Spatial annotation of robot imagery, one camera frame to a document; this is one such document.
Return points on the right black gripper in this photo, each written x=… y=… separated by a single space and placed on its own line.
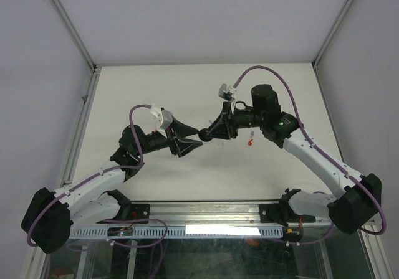
x=221 y=130

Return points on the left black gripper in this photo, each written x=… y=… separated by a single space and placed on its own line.
x=179 y=146

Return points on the black charging case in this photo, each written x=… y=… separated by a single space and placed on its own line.
x=204 y=135

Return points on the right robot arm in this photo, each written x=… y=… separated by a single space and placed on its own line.
x=354 y=198

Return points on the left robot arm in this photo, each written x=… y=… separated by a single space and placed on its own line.
x=53 y=216

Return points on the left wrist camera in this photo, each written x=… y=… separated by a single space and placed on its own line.
x=163 y=119

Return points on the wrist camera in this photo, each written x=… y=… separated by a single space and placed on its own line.
x=227 y=92
x=163 y=119

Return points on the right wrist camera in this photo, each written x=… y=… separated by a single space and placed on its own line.
x=227 y=92

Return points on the aluminium mounting rail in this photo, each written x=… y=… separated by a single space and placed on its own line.
x=177 y=213

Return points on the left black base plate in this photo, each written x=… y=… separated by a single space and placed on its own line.
x=138 y=211

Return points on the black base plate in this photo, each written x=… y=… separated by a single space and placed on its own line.
x=138 y=211
x=273 y=213

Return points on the white slotted cable duct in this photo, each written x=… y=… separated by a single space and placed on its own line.
x=178 y=232

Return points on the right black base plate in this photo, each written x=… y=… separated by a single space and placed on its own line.
x=273 y=213

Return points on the left aluminium frame post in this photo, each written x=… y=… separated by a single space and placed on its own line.
x=74 y=35

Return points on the aluminium frame post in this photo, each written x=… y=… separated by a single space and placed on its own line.
x=332 y=32
x=74 y=35

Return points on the right aluminium frame post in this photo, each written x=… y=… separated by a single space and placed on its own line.
x=332 y=32

